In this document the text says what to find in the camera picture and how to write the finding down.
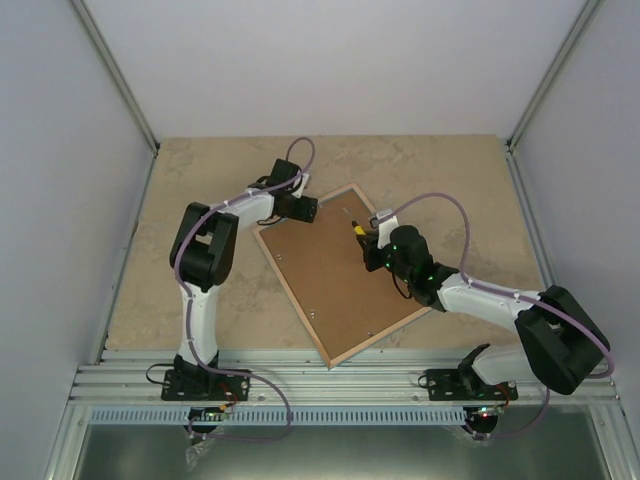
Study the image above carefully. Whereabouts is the yellow handled screwdriver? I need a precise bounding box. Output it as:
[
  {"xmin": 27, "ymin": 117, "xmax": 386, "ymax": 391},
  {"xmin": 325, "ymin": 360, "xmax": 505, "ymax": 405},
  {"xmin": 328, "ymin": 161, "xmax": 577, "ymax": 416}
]
[{"xmin": 343, "ymin": 207, "xmax": 366, "ymax": 236}]

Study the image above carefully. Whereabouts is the teal wooden picture frame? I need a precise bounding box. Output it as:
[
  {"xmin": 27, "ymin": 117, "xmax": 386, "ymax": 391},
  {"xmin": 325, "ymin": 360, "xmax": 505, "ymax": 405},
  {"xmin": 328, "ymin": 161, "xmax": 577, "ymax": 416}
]
[{"xmin": 251, "ymin": 182, "xmax": 434, "ymax": 372}]

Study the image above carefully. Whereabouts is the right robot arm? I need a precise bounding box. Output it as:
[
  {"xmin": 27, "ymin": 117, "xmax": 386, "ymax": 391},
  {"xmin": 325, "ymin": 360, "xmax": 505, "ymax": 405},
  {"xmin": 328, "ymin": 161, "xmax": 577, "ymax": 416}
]
[{"xmin": 354, "ymin": 225, "xmax": 610, "ymax": 399}]

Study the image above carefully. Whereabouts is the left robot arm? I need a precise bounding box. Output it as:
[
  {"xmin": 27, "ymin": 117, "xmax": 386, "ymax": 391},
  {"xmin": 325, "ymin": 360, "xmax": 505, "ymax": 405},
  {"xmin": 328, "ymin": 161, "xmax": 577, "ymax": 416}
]
[{"xmin": 167, "ymin": 159, "xmax": 318, "ymax": 399}]

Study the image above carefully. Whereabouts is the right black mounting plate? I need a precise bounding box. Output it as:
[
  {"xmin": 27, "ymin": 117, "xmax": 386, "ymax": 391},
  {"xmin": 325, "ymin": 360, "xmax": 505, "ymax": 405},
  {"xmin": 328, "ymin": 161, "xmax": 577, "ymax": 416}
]
[{"xmin": 417, "ymin": 369, "xmax": 519, "ymax": 402}]

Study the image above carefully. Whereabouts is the black mounting plate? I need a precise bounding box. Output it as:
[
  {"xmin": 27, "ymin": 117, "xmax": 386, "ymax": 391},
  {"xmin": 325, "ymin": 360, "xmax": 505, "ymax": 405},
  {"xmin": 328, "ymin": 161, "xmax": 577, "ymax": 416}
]
[
  {"xmin": 417, "ymin": 369, "xmax": 519, "ymax": 402},
  {"xmin": 160, "ymin": 369, "xmax": 250, "ymax": 403}
]

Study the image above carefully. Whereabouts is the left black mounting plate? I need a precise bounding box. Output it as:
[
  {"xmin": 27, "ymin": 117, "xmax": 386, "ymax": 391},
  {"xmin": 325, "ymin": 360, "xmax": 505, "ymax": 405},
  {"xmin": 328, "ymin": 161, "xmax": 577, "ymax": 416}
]
[{"xmin": 160, "ymin": 369, "xmax": 250, "ymax": 403}]

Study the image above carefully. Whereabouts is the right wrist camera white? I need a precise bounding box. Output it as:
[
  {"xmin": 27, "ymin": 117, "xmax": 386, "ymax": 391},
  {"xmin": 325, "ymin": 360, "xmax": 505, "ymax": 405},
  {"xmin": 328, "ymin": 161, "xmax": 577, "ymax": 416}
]
[{"xmin": 369, "ymin": 209, "xmax": 399, "ymax": 250}]

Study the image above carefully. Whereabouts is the brown frame backing board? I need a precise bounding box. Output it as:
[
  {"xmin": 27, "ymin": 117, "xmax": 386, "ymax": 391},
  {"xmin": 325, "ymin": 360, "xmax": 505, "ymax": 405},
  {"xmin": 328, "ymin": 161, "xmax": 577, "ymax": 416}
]
[{"xmin": 257, "ymin": 188, "xmax": 426, "ymax": 365}]

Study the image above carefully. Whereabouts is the aluminium rail base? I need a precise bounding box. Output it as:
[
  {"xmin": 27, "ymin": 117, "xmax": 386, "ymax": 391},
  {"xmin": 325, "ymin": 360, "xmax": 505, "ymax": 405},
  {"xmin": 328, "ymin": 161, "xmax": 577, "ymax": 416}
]
[{"xmin": 69, "ymin": 347, "xmax": 621, "ymax": 409}]

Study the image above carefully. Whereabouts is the slotted cable duct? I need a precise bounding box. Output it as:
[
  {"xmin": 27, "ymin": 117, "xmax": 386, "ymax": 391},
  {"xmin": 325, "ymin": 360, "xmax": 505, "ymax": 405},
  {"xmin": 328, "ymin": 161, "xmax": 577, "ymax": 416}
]
[{"xmin": 89, "ymin": 406, "xmax": 466, "ymax": 426}]

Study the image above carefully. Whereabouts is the left aluminium corner post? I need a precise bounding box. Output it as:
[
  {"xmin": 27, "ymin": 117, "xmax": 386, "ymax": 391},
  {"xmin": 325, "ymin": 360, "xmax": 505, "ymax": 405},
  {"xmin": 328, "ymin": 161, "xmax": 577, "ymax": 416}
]
[{"xmin": 68, "ymin": 0, "xmax": 160, "ymax": 156}]

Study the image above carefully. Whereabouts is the aluminium corner post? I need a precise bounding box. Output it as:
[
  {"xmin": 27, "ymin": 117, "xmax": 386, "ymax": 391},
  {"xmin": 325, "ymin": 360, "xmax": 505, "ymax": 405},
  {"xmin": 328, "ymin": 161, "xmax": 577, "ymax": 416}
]
[
  {"xmin": 504, "ymin": 0, "xmax": 606, "ymax": 151},
  {"xmin": 68, "ymin": 0, "xmax": 160, "ymax": 156}
]

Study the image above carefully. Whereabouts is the right aluminium corner post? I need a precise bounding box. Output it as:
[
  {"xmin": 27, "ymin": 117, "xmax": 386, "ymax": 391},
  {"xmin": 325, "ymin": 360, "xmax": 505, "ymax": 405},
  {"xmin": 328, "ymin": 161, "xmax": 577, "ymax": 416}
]
[{"xmin": 504, "ymin": 0, "xmax": 606, "ymax": 151}]

